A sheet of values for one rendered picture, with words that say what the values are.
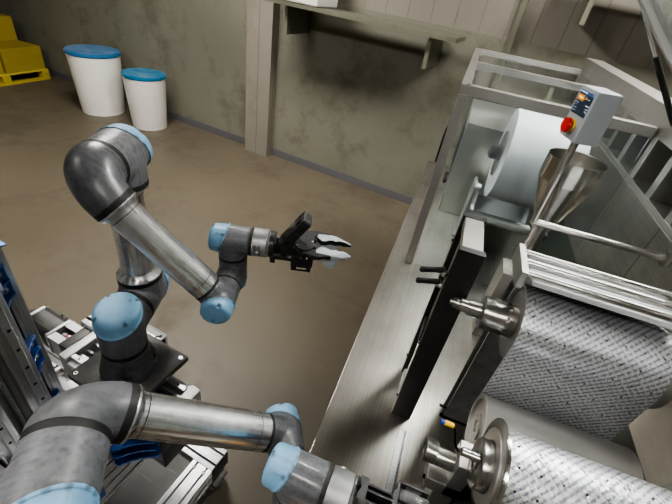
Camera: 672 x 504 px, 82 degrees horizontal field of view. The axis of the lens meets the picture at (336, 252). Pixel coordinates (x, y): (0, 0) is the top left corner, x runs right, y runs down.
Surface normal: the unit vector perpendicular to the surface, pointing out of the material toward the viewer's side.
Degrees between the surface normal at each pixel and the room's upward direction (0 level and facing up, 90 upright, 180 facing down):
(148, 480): 0
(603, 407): 92
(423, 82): 90
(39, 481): 4
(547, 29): 90
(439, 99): 90
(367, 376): 0
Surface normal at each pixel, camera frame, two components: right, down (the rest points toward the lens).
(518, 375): -0.33, 0.54
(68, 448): 0.52, -0.74
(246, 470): 0.15, -0.80
